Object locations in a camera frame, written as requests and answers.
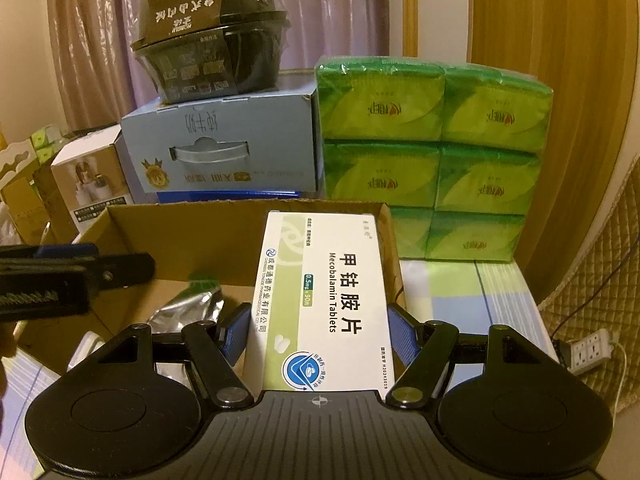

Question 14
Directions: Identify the plaid tablecloth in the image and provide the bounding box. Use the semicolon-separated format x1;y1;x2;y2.
2;260;554;394

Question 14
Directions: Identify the white power strip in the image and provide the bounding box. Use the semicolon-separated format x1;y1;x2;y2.
567;328;613;376

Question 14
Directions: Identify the dark blue flat box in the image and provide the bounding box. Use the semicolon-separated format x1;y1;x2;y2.
156;190;303;204

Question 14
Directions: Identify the silver green foil pouch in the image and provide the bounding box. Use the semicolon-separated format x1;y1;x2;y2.
146;284;224;334

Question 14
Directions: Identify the green tissue pack bundle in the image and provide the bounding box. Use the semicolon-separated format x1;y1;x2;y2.
314;56;553;262

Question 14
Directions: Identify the brown cardboard carton stack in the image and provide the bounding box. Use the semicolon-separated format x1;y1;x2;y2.
0;123;66;246

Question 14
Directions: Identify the brown cardboard box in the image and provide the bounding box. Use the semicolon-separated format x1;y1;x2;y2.
16;200;406;374

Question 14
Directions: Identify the white humidifier product box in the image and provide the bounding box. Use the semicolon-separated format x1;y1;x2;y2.
51;125;134;234

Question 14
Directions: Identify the light blue milk carton box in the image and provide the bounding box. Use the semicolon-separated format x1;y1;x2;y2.
122;70;321;194

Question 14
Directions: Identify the black instant noodle bowl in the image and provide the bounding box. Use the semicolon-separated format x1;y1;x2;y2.
131;0;290;104

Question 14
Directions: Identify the white mecobalamin tablet box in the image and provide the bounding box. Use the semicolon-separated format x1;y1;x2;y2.
243;211;395;396

